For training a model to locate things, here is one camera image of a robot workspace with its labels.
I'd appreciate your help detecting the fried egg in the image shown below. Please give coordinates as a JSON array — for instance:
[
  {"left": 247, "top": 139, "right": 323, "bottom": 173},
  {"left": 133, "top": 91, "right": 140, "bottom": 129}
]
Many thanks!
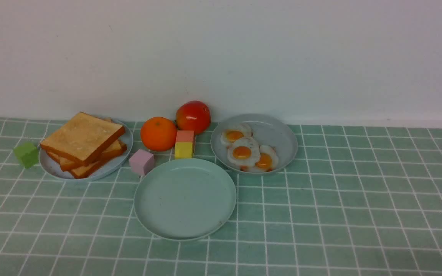
[
  {"left": 240, "top": 145, "right": 279, "bottom": 173},
  {"left": 227, "top": 137, "right": 261, "bottom": 167},
  {"left": 220, "top": 123, "right": 253, "bottom": 147}
]

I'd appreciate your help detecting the toast slice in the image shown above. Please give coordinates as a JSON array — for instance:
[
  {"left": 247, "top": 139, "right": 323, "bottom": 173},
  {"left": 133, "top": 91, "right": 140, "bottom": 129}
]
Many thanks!
[
  {"left": 40, "top": 112, "right": 125, "bottom": 167},
  {"left": 47, "top": 139, "right": 127, "bottom": 172},
  {"left": 69, "top": 160, "right": 108, "bottom": 179}
]

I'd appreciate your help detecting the red tomato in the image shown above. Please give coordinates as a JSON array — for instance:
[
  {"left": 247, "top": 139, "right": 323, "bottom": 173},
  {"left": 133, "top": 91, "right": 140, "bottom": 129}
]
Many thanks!
[{"left": 175, "top": 101, "right": 211, "bottom": 135}]

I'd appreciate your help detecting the pink and yellow block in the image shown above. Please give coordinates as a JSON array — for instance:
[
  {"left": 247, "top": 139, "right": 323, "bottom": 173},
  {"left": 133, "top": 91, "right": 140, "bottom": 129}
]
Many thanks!
[{"left": 174, "top": 130, "right": 195, "bottom": 159}]

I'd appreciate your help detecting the grey egg plate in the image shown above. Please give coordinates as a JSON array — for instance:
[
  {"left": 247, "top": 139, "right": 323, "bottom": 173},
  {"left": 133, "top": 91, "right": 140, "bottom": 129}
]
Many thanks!
[{"left": 210, "top": 113, "right": 298, "bottom": 175}]

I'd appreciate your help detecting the orange fruit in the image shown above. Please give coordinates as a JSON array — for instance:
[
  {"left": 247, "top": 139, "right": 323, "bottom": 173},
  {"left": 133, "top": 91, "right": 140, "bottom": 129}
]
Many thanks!
[{"left": 140, "top": 117, "right": 177, "bottom": 152}]

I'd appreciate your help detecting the green centre plate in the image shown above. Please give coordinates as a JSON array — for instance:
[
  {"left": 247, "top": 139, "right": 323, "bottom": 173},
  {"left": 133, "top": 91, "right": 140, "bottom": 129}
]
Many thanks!
[{"left": 134, "top": 158, "right": 237, "bottom": 242}]

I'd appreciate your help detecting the pink cube block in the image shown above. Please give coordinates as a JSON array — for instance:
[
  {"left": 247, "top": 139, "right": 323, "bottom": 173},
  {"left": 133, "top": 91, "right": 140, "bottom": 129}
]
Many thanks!
[{"left": 129, "top": 149, "right": 155, "bottom": 176}]

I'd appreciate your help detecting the light blue bread plate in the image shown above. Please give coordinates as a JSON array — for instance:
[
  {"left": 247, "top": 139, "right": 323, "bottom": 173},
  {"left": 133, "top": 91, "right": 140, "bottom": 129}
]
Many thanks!
[{"left": 39, "top": 119, "right": 133, "bottom": 182}]

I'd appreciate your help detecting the green cube block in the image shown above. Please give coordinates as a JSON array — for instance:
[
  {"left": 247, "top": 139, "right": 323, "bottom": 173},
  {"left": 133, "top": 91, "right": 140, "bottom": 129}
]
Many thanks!
[{"left": 13, "top": 142, "right": 39, "bottom": 169}]

